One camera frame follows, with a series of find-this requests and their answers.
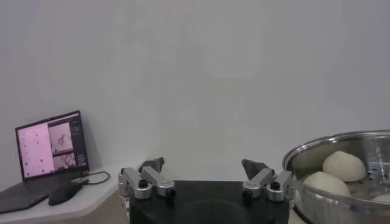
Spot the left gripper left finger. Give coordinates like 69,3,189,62
118,156,176,200

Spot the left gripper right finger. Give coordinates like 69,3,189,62
241,158,296,202

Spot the white steamed baozi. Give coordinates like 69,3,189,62
370,193,390,204
301,171,352,197
322,150,367,183

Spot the perforated steel steamer basket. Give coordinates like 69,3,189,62
282,130,390,224

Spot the white side desk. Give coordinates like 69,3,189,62
0,164,144,224

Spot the black computer mouse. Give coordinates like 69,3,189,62
48,182,83,206

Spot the black laptop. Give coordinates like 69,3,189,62
0,110,90,214

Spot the black looped desk cable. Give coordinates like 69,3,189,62
82,170,110,186

